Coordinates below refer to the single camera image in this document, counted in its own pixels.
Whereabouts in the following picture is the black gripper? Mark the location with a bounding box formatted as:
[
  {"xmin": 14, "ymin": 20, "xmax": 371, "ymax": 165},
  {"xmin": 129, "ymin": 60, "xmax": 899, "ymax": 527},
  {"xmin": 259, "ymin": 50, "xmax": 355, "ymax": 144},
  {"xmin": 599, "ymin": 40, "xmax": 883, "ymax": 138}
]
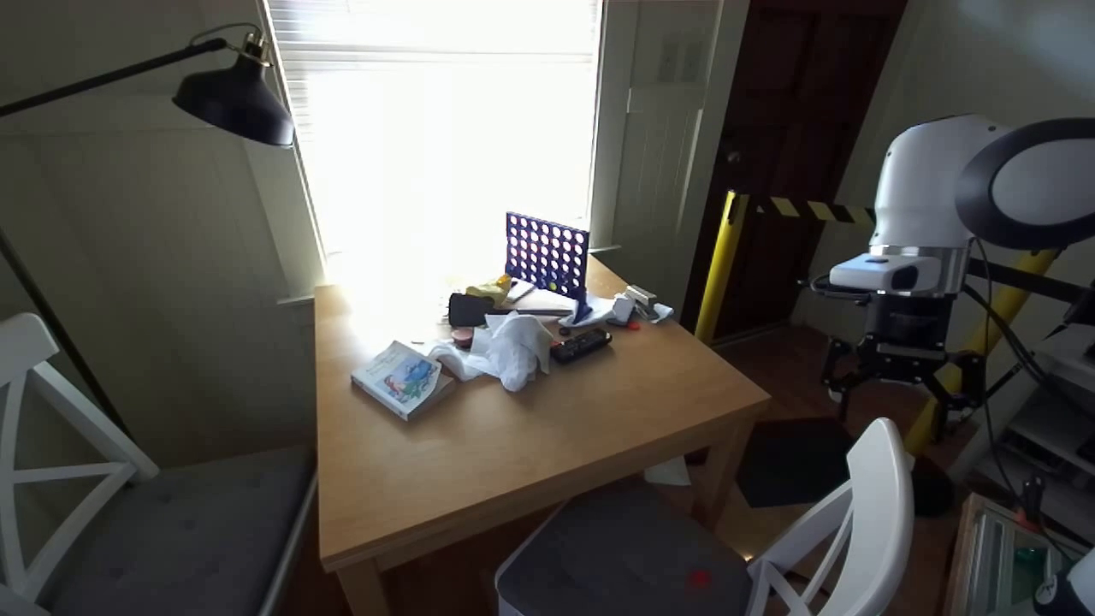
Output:
[{"xmin": 822, "ymin": 292, "xmax": 985, "ymax": 416}]

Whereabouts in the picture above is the white wooden chair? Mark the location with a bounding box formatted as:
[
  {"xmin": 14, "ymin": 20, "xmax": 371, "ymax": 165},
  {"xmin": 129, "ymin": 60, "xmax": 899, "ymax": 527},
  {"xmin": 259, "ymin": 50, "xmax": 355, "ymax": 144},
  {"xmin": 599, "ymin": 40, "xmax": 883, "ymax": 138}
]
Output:
[
  {"xmin": 0, "ymin": 308, "xmax": 323, "ymax": 616},
  {"xmin": 745, "ymin": 415, "xmax": 920, "ymax": 616}
]

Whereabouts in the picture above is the black floor mat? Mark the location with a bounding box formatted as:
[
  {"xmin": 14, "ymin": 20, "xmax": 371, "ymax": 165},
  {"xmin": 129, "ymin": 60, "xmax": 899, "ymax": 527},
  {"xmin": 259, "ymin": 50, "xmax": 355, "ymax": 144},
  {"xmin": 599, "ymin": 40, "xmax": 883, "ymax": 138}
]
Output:
[{"xmin": 732, "ymin": 416, "xmax": 859, "ymax": 510}]

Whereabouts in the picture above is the white shelf unit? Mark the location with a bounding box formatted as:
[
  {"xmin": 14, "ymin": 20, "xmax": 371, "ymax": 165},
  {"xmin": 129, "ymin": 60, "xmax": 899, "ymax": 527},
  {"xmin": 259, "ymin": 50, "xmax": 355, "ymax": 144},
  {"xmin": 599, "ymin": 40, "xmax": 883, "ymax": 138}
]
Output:
[{"xmin": 1004, "ymin": 322, "xmax": 1095, "ymax": 542}]

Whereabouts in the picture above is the black yellow hazard tape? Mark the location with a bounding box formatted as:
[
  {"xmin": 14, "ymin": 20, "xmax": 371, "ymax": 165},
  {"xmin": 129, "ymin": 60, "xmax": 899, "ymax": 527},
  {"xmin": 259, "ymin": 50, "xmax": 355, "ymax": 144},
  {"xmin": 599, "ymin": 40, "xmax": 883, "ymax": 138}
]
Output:
[{"xmin": 741, "ymin": 190, "xmax": 879, "ymax": 228}]

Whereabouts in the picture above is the robot stand table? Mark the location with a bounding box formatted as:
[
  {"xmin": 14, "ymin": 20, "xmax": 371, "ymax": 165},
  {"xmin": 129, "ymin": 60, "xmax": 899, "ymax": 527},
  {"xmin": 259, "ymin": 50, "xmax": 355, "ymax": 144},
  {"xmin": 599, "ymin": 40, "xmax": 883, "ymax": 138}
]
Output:
[{"xmin": 939, "ymin": 490, "xmax": 1095, "ymax": 616}]

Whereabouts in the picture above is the small white box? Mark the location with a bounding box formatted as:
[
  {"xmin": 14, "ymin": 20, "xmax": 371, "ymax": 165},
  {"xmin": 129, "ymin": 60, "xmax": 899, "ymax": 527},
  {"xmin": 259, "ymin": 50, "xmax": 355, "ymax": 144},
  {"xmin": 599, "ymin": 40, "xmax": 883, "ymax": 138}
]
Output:
[{"xmin": 602, "ymin": 287, "xmax": 644, "ymax": 330}]

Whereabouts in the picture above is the dark wooden door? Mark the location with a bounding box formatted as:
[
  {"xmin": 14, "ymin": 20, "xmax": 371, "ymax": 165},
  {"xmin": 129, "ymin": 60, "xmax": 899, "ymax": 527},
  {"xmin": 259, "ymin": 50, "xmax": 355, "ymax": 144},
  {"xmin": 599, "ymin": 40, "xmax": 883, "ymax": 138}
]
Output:
[{"xmin": 680, "ymin": 0, "xmax": 912, "ymax": 338}]

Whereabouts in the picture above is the black remote control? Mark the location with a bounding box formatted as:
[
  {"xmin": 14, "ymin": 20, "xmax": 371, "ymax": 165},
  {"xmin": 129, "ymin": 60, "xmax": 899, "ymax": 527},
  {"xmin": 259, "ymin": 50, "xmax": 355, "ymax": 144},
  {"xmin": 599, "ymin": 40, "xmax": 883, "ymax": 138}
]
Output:
[{"xmin": 547, "ymin": 326, "xmax": 618, "ymax": 365}]

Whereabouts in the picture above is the grey tufted seat cushion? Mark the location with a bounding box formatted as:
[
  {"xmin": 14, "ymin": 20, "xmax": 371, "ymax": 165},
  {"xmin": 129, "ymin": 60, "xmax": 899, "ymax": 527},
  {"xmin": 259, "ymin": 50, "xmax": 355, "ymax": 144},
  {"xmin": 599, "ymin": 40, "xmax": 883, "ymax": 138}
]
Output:
[
  {"xmin": 494, "ymin": 484, "xmax": 758, "ymax": 616},
  {"xmin": 44, "ymin": 443, "xmax": 320, "ymax": 616}
]

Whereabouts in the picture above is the white notepad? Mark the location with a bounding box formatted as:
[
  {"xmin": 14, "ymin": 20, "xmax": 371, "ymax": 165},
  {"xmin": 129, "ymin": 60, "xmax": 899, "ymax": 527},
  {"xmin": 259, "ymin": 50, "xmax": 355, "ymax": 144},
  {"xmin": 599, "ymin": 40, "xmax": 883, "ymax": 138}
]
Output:
[{"xmin": 511, "ymin": 283, "xmax": 579, "ymax": 317}]

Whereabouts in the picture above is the blue connect four game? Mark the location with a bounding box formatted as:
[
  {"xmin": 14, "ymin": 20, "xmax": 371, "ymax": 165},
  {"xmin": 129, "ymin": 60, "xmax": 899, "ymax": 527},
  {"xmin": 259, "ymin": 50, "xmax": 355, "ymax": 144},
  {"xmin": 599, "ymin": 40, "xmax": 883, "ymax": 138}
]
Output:
[{"xmin": 504, "ymin": 208, "xmax": 595, "ymax": 326}]

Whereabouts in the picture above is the light wooden table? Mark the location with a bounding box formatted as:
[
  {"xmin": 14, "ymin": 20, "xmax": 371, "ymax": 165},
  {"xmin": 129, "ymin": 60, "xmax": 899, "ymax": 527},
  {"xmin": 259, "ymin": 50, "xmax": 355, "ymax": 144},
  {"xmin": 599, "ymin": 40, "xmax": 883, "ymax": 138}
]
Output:
[{"xmin": 311, "ymin": 258, "xmax": 773, "ymax": 616}]

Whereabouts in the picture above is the white crumpled cloth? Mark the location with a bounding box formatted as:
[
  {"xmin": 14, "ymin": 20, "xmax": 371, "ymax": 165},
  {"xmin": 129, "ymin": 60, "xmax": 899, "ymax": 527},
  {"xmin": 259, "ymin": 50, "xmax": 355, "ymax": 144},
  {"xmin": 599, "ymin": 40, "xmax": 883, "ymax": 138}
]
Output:
[{"xmin": 431, "ymin": 310, "xmax": 557, "ymax": 397}]

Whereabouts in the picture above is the black wallet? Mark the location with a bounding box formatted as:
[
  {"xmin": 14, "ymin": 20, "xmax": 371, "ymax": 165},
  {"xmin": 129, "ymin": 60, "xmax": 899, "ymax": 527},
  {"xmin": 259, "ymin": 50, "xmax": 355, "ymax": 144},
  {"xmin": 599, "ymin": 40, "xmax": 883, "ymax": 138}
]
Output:
[{"xmin": 446, "ymin": 292, "xmax": 494, "ymax": 331}]

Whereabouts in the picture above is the blue white packet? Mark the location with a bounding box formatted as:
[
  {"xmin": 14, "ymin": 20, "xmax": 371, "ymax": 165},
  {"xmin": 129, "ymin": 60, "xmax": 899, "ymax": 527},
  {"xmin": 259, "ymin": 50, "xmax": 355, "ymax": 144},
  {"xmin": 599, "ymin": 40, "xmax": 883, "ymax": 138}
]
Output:
[{"xmin": 348, "ymin": 336, "xmax": 457, "ymax": 425}]

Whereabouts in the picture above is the bright window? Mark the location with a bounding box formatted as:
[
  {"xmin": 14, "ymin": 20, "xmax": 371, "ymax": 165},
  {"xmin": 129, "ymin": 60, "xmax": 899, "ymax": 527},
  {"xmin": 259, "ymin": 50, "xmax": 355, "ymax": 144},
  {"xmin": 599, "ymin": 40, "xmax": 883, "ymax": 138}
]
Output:
[{"xmin": 265, "ymin": 0, "xmax": 607, "ymax": 302}]

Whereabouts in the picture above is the black floor lamp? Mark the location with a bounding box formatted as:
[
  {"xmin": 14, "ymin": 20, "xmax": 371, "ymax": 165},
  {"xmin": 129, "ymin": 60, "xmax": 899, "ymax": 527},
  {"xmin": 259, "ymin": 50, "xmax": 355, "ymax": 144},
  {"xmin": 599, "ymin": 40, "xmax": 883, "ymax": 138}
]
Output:
[{"xmin": 0, "ymin": 20, "xmax": 297, "ymax": 425}]

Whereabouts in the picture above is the black cable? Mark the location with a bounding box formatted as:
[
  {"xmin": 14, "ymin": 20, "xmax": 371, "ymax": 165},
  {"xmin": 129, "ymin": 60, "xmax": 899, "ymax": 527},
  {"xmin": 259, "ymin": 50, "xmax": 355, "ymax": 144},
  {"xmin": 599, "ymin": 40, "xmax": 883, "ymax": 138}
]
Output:
[{"xmin": 962, "ymin": 233, "xmax": 1095, "ymax": 457}]

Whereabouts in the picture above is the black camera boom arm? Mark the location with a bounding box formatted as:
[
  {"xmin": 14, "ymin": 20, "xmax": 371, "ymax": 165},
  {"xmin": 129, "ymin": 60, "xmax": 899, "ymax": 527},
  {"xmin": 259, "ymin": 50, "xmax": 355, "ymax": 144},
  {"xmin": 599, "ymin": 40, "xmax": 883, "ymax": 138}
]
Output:
[{"xmin": 969, "ymin": 258, "xmax": 1095, "ymax": 308}]

